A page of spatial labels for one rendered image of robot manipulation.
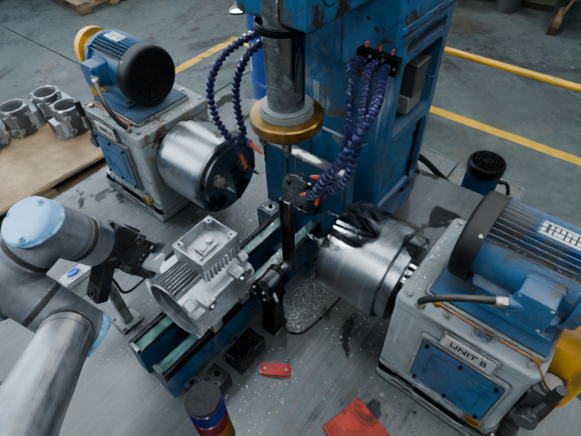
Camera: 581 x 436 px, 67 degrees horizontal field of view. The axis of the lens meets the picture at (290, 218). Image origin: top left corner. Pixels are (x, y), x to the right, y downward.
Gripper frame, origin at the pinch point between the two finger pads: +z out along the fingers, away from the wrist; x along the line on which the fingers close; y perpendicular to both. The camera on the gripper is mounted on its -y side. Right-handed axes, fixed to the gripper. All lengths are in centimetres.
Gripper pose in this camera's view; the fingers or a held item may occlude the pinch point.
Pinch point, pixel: (155, 272)
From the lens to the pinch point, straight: 109.0
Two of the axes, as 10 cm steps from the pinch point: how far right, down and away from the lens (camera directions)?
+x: -7.7, -4.5, 4.5
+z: 3.4, 3.0, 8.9
